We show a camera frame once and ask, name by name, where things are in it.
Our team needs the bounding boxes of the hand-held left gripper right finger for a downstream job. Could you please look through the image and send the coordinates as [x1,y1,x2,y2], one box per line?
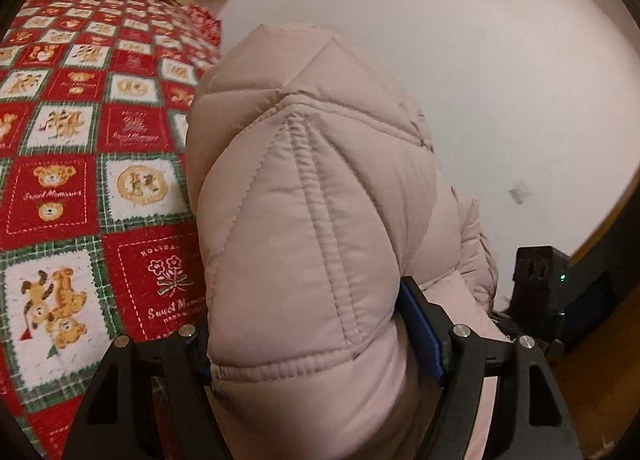
[399,276,583,460]

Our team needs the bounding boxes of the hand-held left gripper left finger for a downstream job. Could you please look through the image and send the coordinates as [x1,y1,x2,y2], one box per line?
[60,324,228,460]

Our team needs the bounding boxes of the pink puffer jacket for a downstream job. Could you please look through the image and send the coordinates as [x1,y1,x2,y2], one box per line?
[185,22,513,460]

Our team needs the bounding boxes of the red checkered printed blanket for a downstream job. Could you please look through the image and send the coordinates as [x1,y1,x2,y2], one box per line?
[0,0,223,451]

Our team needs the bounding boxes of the wooden door frame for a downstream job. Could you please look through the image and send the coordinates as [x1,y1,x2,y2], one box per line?
[570,175,640,265]

